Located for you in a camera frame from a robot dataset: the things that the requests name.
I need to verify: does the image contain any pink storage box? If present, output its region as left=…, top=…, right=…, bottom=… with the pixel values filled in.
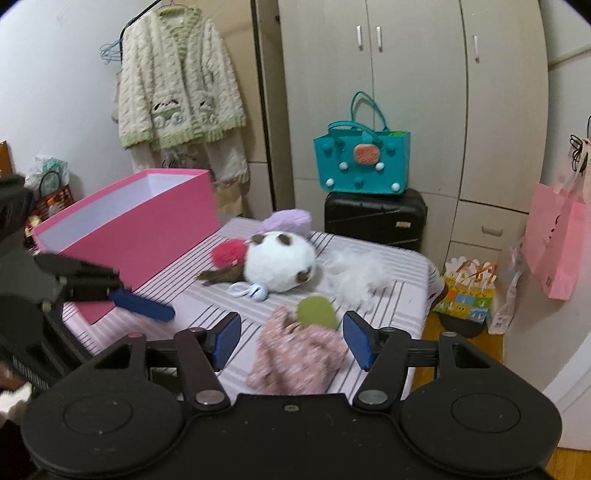
left=31, top=168, right=223, bottom=325

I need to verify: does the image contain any white bell with loop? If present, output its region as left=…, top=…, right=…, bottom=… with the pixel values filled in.
left=228, top=282, right=269, bottom=302

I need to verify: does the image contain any white mesh bath pouf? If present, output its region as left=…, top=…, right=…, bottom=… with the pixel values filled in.
left=322, top=249, right=392, bottom=312

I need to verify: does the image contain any pink floral cloth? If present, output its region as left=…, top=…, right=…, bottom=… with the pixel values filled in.
left=246, top=306, right=348, bottom=395

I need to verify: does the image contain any teal felt tote bag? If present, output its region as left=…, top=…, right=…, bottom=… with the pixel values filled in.
left=314, top=91, right=411, bottom=195

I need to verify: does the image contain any black suitcase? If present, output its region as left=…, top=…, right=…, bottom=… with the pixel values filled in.
left=324, top=189, right=428, bottom=251

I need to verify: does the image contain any beige wardrobe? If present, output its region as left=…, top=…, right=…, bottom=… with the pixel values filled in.
left=252, top=1, right=548, bottom=264

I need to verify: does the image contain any striped pink tablecloth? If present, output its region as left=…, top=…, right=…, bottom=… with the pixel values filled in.
left=62, top=218, right=435, bottom=398

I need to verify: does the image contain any cream knit cardigan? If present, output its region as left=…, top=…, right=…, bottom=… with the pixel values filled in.
left=111, top=4, right=250, bottom=186

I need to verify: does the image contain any purple plush toy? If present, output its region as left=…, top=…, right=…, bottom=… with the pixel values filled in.
left=256, top=209, right=312, bottom=238

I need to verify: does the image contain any pink paper bag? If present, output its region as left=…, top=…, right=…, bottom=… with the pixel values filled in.
left=522, top=138, right=590, bottom=301

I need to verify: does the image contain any wicker basket with handle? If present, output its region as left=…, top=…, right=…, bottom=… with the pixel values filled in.
left=31, top=170, right=75, bottom=221

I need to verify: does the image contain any white panda plush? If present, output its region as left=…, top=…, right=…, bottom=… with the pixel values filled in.
left=243, top=231, right=317, bottom=293

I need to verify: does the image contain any pink fluffy pompom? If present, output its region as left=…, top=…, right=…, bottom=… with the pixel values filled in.
left=211, top=239, right=249, bottom=269

